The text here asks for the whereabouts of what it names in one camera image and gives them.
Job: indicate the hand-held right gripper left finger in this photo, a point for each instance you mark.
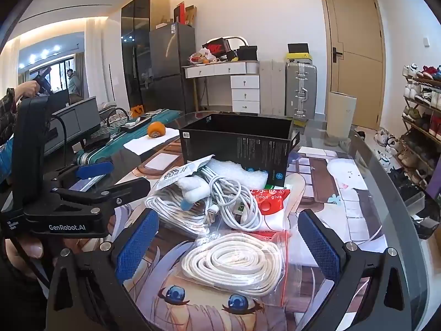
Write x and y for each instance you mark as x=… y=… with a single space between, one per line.
x=137 y=241

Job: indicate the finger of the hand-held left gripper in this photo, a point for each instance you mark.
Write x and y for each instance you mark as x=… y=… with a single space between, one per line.
x=113 y=193
x=94 y=170

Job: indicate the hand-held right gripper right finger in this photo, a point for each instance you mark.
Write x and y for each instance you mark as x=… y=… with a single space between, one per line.
x=320 y=244

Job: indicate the white medicine packet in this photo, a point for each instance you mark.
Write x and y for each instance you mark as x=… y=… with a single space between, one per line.
x=170 y=176

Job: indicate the red and white glue packet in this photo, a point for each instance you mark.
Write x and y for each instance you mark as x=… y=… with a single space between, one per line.
x=272 y=210

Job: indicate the white foam wrap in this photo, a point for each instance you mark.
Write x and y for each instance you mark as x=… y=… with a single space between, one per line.
x=237 y=176

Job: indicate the black storage bin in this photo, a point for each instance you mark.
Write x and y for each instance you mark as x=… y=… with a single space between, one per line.
x=234 y=151

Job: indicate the person's left hand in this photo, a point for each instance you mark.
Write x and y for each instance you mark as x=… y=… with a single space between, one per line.
x=29 y=250

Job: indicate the white paper sheet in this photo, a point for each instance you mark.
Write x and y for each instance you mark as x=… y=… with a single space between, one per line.
x=141 y=144

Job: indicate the grey monitor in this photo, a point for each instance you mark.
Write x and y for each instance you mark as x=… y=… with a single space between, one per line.
x=77 y=119

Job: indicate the printed cartoon table mat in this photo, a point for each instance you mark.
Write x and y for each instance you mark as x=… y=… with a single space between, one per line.
x=344 y=193

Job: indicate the power strip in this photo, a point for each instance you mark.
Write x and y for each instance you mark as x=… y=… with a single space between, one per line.
x=134 y=126

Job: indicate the small orange pumpkin toy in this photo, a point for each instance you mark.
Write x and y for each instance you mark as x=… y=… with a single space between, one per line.
x=137 y=110

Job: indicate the orange fruit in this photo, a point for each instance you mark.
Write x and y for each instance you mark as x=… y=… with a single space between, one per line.
x=156 y=129

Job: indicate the clear plastic container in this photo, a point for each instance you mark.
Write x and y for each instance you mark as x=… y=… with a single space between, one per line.
x=413 y=200

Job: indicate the white curtain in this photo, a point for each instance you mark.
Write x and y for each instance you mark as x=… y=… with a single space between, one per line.
x=100 y=62

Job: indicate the scattered loose shoes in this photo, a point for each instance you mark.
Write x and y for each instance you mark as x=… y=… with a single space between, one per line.
x=384 y=141

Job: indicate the beige air purifier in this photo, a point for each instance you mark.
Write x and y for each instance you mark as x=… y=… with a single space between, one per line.
x=339 y=117

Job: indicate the purple bag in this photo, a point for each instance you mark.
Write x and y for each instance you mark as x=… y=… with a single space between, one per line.
x=434 y=181

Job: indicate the dark grey fridge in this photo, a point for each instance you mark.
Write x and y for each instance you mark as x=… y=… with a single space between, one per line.
x=172 y=62

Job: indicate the tall black cabinet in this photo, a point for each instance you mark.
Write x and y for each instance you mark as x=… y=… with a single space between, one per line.
x=136 y=41

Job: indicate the metal shoe rack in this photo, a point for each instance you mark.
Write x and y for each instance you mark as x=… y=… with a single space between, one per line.
x=418 y=129

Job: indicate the plastic bag of fruit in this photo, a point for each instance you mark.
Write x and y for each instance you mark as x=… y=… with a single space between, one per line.
x=201 y=58

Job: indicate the silver suitcase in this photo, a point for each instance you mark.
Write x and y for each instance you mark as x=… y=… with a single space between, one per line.
x=301 y=89

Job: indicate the beige suitcase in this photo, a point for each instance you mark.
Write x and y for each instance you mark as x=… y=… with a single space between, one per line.
x=272 y=88

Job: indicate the white desk with drawers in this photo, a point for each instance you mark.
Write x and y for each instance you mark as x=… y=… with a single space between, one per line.
x=244 y=82

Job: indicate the red and black shoe box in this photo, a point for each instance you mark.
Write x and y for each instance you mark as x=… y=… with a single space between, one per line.
x=216 y=46

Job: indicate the shoe rack with shoes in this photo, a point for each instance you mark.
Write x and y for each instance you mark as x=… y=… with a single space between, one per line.
x=425 y=96

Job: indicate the brown cardboard box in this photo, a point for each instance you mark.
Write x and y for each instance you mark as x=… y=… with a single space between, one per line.
x=190 y=15

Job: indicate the black bag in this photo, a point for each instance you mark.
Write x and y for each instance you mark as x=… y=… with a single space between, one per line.
x=246 y=53

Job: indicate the yellow and black box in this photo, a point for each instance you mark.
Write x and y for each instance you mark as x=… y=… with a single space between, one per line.
x=298 y=53

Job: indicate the arched mirror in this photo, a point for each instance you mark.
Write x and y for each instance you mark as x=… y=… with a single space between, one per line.
x=237 y=40

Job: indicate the wooden door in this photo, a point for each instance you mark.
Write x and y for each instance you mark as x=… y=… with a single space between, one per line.
x=355 y=51

